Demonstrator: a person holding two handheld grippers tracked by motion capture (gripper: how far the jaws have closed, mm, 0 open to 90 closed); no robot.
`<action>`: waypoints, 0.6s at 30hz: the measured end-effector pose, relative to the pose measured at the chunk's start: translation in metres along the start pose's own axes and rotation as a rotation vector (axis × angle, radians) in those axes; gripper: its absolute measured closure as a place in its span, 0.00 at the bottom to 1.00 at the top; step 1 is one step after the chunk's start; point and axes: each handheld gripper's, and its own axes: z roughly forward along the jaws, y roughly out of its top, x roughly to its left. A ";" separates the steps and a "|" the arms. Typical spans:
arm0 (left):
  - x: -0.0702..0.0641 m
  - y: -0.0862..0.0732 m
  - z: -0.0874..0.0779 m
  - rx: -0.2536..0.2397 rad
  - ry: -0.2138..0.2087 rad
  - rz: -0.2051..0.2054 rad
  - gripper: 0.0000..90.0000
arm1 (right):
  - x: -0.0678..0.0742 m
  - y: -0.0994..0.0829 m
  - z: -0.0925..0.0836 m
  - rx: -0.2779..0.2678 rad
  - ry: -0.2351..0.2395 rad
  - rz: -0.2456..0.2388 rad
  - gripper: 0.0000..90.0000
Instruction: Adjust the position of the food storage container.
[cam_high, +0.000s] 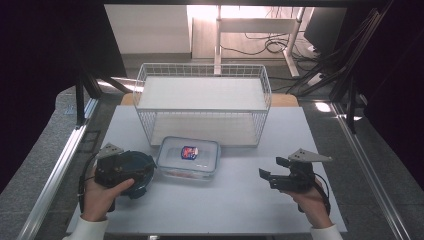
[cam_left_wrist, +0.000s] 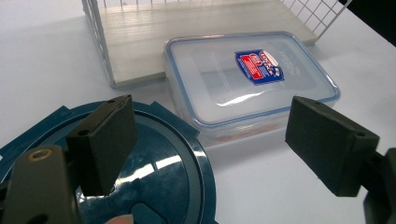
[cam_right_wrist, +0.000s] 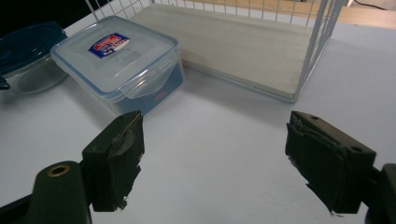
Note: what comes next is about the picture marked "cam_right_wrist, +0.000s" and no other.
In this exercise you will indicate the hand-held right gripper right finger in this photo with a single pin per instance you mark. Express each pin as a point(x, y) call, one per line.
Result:
point(330, 161)

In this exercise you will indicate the round glass container teal lid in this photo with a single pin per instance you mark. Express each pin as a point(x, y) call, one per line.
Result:
point(28, 46)

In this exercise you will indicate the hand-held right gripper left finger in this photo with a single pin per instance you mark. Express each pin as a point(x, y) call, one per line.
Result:
point(115, 161)

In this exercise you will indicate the square clear plastic food container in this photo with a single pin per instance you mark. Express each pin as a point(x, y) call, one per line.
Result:
point(124, 65)

